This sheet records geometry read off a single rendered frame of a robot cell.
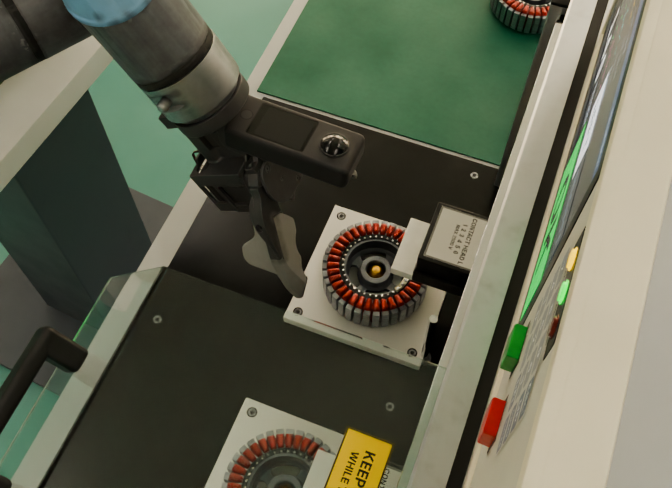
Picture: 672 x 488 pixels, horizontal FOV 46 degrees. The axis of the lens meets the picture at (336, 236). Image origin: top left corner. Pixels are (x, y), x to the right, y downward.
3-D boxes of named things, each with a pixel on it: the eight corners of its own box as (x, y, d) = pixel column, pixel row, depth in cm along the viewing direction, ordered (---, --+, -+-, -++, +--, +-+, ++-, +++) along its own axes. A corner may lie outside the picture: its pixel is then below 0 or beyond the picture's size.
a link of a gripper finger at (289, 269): (264, 293, 78) (246, 204, 76) (311, 297, 75) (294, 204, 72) (244, 305, 76) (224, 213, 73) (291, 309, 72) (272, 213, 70)
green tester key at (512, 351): (498, 368, 38) (505, 355, 36) (508, 336, 39) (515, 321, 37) (519, 376, 38) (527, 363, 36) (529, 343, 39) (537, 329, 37)
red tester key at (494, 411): (476, 443, 36) (482, 432, 35) (486, 407, 37) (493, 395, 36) (498, 451, 36) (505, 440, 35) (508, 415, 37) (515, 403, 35)
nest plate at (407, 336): (283, 322, 83) (282, 317, 82) (335, 210, 90) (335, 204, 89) (418, 371, 80) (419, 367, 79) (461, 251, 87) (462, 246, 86)
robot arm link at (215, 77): (228, 20, 63) (182, 93, 59) (258, 62, 66) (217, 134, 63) (165, 32, 68) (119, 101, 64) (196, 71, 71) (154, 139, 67)
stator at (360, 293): (306, 307, 82) (305, 292, 79) (344, 222, 88) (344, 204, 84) (407, 344, 80) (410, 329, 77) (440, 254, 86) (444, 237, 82)
